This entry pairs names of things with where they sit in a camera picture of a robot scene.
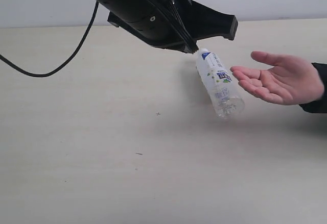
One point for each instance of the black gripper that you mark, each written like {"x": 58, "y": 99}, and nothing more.
{"x": 171, "y": 24}

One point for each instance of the person's open right hand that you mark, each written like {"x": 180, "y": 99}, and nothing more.
{"x": 280, "y": 84}

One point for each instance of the clear slim tea bottle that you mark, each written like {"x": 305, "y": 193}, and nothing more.
{"x": 217, "y": 80}

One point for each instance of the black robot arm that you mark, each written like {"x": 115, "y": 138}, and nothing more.
{"x": 170, "y": 24}

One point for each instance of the black sleeved forearm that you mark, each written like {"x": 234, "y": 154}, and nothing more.
{"x": 314, "y": 91}

